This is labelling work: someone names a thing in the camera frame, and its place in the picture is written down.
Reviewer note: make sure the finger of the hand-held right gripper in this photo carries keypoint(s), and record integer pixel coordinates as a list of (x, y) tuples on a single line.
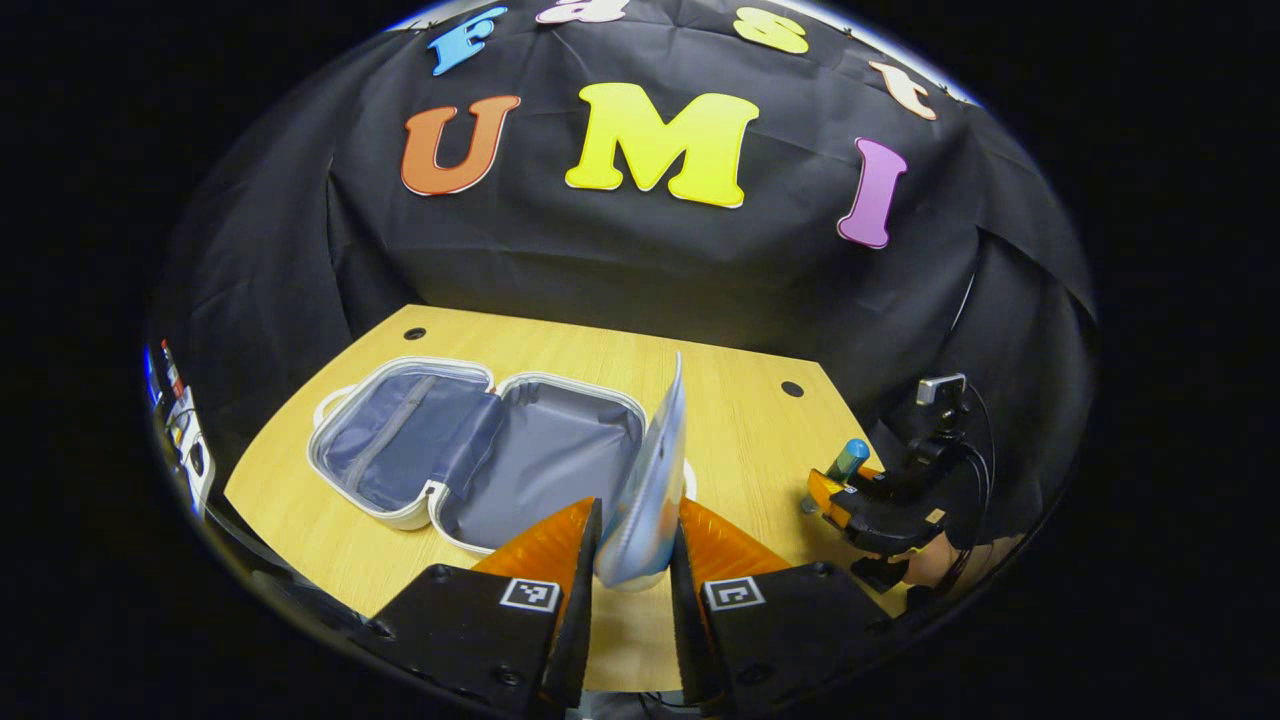
[(872, 471), (828, 497)]

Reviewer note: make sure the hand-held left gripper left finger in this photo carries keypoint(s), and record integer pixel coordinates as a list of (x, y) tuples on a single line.
[(580, 620)]

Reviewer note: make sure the blue toner bottle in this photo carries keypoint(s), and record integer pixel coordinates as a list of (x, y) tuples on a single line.
[(850, 458)]

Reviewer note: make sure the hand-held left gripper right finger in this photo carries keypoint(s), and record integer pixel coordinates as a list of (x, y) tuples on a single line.
[(690, 630)]

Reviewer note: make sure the white suitcase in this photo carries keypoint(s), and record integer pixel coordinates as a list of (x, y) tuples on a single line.
[(560, 450)]

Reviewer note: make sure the cluttered white side desk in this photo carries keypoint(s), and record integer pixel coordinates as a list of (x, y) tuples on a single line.
[(190, 440)]

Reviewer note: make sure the black backdrop cloth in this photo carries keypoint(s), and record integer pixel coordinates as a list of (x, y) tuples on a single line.
[(600, 270)]

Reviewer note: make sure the computer monitor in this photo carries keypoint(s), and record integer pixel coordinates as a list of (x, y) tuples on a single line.
[(151, 375)]

